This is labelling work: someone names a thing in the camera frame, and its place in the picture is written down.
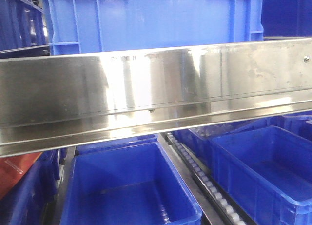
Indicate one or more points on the silver rail bolt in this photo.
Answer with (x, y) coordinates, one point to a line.
(306, 58)

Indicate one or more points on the dark blue bin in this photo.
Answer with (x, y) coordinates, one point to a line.
(21, 25)
(287, 18)

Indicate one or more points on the blue lower centre bin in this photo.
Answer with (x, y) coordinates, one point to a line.
(135, 185)

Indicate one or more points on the stainless steel shelf rail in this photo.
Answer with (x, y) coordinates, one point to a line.
(61, 101)

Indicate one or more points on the blue lower right bin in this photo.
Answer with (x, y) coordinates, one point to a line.
(268, 172)

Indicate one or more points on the dark blue upper right bin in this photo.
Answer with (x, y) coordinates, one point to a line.
(287, 18)

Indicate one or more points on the red object lower left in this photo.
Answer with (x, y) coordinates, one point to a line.
(12, 169)

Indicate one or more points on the blue bin behind centre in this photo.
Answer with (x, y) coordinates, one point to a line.
(119, 143)

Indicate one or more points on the blue lower left bin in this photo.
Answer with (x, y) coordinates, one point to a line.
(25, 203)

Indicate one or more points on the blue bin behind right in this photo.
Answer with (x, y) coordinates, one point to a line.
(198, 138)

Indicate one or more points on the light blue plastic bin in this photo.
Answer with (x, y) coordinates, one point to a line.
(88, 26)

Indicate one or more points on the roller track rail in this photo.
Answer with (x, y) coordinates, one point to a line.
(217, 207)

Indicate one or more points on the dark blue upper left bin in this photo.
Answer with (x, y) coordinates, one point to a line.
(21, 25)

